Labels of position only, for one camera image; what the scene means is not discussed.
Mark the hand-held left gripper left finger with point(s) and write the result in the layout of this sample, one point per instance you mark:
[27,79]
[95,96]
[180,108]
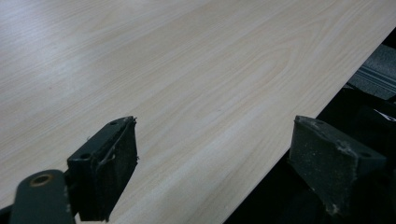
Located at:
[102,174]

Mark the black object with white mark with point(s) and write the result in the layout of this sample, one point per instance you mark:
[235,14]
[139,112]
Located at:
[367,124]

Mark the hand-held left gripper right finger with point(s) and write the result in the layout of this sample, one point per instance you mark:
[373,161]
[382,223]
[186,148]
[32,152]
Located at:
[327,168]

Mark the grey striped floor mat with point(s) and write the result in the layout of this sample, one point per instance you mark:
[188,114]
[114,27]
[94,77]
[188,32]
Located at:
[375,74]

